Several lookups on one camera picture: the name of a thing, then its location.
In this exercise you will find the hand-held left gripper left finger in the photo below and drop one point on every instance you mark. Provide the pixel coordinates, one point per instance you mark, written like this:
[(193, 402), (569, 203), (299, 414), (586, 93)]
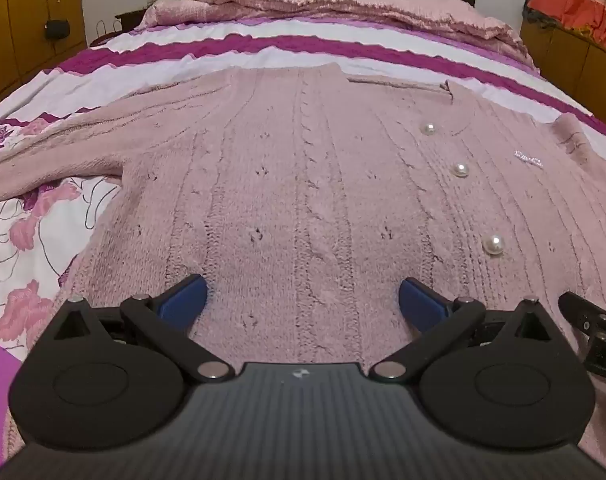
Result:
[(185, 299)]

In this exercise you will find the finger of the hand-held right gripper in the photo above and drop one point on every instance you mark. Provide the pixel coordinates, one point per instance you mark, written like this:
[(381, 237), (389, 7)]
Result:
[(583, 312)]

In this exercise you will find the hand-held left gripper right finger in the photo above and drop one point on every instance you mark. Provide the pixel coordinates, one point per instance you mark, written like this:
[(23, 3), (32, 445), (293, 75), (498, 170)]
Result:
[(422, 306)]

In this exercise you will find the pink knitted sweater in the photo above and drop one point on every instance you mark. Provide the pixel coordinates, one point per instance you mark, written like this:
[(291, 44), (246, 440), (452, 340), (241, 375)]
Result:
[(303, 185)]

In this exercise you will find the floral striped bed sheet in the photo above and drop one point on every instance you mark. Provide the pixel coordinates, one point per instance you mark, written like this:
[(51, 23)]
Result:
[(43, 240)]

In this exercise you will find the low wooden cabinet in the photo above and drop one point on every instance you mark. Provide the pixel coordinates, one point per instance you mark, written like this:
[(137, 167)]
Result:
[(583, 75)]

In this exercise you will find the dark wooden nightstand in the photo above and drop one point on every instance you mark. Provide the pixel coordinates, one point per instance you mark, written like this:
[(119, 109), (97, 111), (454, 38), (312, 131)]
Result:
[(133, 19)]

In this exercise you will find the small black wardrobe device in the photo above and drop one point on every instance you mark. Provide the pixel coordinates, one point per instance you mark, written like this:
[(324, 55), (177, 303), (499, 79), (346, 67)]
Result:
[(57, 29)]

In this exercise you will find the dark fringed cloth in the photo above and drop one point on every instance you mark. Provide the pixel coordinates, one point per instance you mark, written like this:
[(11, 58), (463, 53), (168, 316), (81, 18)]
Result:
[(538, 15)]

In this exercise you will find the pink folded quilt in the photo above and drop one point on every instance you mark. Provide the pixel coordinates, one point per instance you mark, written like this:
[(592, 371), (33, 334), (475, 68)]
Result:
[(333, 0)]

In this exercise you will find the wooden wardrobe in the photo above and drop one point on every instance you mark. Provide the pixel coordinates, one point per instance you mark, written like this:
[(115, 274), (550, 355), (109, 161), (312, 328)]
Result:
[(18, 10)]

